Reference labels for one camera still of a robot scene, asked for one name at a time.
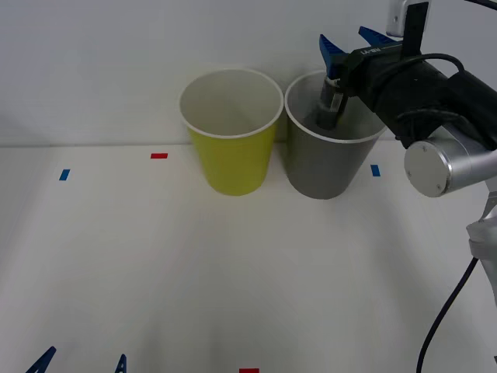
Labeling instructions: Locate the grey plastic bin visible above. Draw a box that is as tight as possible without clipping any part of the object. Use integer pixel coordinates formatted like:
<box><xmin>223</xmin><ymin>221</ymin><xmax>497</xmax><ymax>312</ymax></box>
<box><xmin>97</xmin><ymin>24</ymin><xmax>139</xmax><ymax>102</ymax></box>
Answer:
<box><xmin>283</xmin><ymin>70</ymin><xmax>389</xmax><ymax>200</ymax></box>

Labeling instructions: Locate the silver drink can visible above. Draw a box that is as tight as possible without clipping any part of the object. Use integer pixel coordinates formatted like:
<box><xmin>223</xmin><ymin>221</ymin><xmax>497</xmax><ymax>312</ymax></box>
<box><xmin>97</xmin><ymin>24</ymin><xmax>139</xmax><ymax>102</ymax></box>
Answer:
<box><xmin>315</xmin><ymin>76</ymin><xmax>348</xmax><ymax>131</ymax></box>

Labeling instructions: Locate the yellow-green plastic bin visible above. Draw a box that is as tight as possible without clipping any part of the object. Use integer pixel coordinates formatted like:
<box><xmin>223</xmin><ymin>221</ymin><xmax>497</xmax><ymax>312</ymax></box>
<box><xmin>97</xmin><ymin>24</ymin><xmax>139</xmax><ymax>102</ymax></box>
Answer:
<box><xmin>178</xmin><ymin>68</ymin><xmax>285</xmax><ymax>197</ymax></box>

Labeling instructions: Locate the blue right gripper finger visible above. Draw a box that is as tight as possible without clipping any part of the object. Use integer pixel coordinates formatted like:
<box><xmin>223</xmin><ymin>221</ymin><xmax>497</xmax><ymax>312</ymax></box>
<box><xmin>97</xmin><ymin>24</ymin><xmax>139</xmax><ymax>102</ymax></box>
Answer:
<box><xmin>318</xmin><ymin>33</ymin><xmax>349</xmax><ymax>81</ymax></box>
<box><xmin>357</xmin><ymin>26</ymin><xmax>401</xmax><ymax>49</ymax></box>

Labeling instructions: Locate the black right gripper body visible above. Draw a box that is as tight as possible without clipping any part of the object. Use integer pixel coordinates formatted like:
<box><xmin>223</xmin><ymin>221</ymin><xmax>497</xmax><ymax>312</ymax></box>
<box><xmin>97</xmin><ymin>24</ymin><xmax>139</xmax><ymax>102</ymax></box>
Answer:
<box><xmin>339</xmin><ymin>42</ymin><xmax>405</xmax><ymax>113</ymax></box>

